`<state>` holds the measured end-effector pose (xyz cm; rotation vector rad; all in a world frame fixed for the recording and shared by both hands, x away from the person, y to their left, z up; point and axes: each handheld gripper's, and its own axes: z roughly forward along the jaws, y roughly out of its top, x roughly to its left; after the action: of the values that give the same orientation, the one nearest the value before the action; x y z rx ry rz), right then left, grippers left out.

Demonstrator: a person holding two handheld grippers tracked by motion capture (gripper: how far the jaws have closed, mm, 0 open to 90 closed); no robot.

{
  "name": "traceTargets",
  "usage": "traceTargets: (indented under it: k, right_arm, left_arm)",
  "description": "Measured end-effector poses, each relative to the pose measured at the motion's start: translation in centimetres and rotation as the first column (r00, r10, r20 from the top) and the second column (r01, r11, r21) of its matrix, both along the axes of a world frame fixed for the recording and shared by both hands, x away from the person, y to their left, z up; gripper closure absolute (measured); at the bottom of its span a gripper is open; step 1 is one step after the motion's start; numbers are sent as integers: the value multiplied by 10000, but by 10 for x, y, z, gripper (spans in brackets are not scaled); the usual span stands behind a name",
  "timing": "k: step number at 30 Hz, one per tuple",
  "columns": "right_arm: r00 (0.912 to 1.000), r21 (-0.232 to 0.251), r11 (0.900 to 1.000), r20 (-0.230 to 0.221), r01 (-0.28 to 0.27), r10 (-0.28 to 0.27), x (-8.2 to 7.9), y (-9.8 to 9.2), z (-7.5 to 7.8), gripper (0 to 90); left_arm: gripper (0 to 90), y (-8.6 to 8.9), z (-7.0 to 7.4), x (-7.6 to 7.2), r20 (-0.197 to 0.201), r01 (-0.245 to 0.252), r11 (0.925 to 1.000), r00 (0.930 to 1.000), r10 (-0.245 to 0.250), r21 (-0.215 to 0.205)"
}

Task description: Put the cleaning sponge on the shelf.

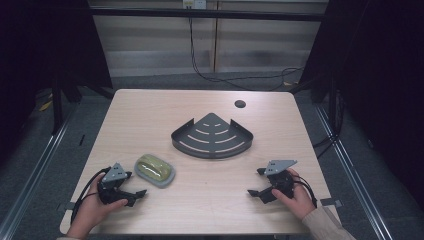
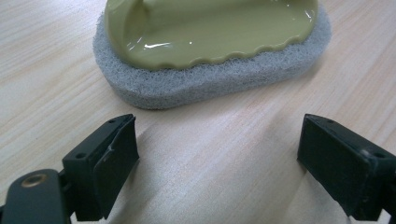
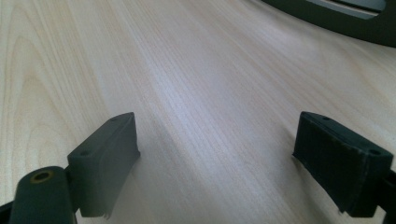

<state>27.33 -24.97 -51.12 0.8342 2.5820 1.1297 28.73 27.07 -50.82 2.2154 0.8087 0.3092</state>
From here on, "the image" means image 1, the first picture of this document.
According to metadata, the metal floor rail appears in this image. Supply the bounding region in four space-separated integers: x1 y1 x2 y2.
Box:
313 103 396 240
0 102 79 240

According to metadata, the yellow floor tape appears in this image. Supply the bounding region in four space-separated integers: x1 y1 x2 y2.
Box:
38 99 54 112

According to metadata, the black horizontal frame bar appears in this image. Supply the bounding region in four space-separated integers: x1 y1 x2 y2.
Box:
89 7 330 23

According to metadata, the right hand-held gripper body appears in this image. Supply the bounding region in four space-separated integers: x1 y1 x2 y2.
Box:
263 159 299 204

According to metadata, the green soap bar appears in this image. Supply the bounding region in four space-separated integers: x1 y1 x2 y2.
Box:
137 154 172 182

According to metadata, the black floor cable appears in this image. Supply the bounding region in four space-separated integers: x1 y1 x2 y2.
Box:
312 89 346 160

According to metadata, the black stand leg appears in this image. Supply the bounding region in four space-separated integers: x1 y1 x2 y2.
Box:
327 74 338 134

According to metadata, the black curtain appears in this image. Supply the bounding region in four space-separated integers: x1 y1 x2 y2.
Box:
298 0 424 209
0 0 114 168

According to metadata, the left hand-held gripper cable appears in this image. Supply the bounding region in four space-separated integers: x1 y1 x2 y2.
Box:
70 167 112 225

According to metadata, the right hand-held gripper cable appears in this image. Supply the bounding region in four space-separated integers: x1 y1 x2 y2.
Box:
292 174 319 208

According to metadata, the long black wall cable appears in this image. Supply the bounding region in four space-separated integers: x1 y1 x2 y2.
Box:
188 16 305 92

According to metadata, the grey table edge bracket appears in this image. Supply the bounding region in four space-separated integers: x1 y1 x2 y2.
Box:
319 197 344 209
55 201 76 213

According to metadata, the hand-held gripper cable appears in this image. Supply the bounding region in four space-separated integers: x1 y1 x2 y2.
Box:
292 174 319 208
70 167 112 225

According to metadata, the person's left hand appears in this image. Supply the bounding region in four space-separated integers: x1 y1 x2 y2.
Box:
65 173 130 240

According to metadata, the person's right hand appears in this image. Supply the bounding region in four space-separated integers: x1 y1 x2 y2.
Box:
271 168 317 221

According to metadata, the dark grey corner shelf rack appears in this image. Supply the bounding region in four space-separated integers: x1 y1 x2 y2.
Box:
170 112 255 160

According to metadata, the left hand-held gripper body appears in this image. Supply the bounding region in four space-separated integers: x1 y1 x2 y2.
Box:
97 162 134 206

